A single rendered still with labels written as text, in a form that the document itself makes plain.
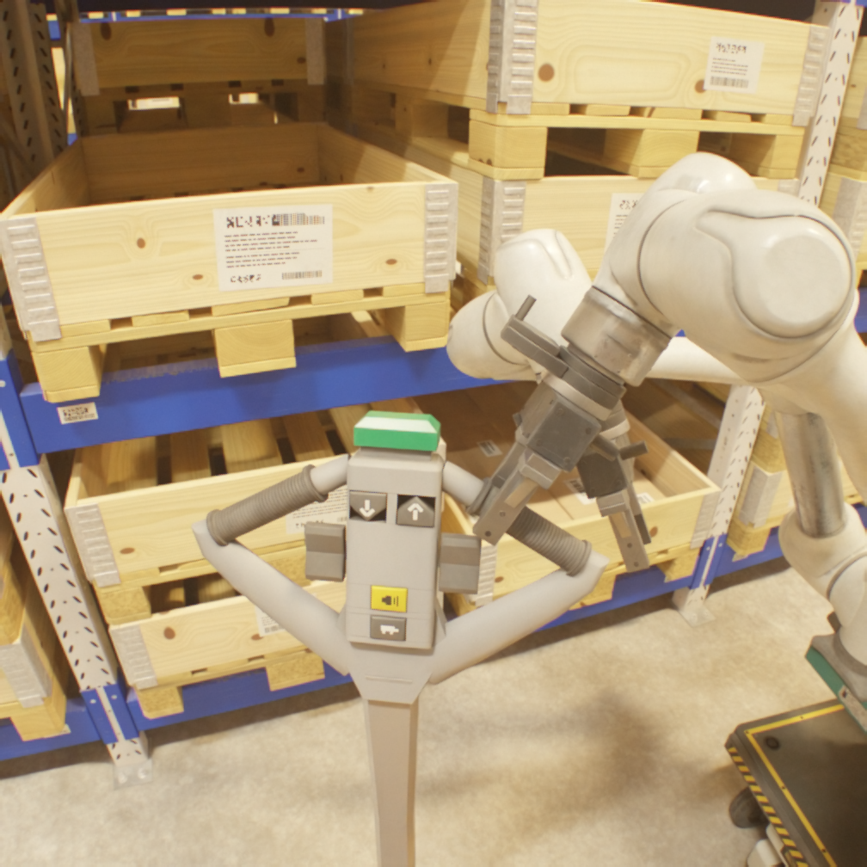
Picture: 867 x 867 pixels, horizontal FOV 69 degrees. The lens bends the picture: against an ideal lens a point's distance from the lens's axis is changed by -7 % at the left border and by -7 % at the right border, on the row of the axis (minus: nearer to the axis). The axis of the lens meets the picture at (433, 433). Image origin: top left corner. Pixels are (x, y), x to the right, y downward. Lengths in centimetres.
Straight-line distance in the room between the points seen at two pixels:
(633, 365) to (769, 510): 183
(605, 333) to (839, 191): 150
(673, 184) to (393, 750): 68
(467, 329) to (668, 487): 154
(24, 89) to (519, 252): 185
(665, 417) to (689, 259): 220
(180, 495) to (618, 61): 122
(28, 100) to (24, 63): 10
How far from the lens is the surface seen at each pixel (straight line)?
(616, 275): 60
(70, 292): 128
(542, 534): 67
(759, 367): 49
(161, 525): 149
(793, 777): 187
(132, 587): 160
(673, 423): 261
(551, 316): 74
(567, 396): 61
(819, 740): 197
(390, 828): 104
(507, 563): 184
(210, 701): 200
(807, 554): 161
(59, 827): 217
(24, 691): 185
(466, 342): 87
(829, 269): 44
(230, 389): 141
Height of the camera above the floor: 174
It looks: 31 degrees down
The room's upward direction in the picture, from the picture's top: 1 degrees clockwise
